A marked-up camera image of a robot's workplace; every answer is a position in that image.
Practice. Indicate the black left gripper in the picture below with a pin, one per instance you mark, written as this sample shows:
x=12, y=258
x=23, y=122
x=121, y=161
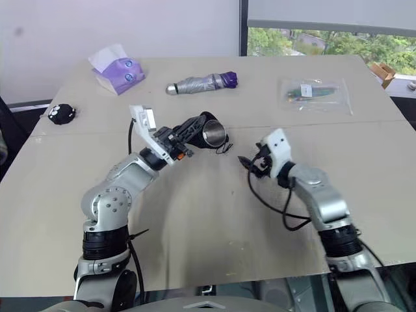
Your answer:
x=167, y=138

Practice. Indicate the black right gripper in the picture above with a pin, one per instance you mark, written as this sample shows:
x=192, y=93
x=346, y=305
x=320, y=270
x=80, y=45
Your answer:
x=264, y=162

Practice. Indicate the metal cup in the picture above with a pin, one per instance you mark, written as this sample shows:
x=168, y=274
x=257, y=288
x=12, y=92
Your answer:
x=215, y=134

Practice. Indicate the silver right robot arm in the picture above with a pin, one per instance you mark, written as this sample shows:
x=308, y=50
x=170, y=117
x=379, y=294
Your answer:
x=325, y=201

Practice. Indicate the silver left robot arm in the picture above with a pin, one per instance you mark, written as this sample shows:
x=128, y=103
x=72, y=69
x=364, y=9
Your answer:
x=112, y=198

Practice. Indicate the purple tissue pack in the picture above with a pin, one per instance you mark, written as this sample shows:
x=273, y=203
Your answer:
x=122, y=73

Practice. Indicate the clear plastic bag with items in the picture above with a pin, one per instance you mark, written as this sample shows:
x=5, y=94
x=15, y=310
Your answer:
x=313, y=96

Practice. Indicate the black round plush toy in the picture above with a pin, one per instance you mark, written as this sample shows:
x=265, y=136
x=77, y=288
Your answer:
x=61, y=113

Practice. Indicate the grey robot torso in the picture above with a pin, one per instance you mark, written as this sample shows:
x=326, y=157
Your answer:
x=169, y=304

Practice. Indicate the brown cardboard box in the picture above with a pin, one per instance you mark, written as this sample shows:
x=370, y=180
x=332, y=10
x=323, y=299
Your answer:
x=385, y=74

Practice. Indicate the grey window roller blind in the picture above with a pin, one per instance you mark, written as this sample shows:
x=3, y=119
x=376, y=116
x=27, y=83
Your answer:
x=325, y=14

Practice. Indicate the black chair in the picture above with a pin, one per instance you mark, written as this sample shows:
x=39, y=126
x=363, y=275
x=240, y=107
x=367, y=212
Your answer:
x=9, y=130

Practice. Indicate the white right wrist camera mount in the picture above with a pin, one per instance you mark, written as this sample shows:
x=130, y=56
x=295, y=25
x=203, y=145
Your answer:
x=279, y=148

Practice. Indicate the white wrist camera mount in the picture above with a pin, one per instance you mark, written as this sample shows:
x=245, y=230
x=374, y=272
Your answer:
x=148, y=125
x=279, y=148

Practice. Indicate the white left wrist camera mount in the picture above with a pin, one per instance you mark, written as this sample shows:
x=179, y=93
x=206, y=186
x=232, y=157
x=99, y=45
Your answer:
x=148, y=125

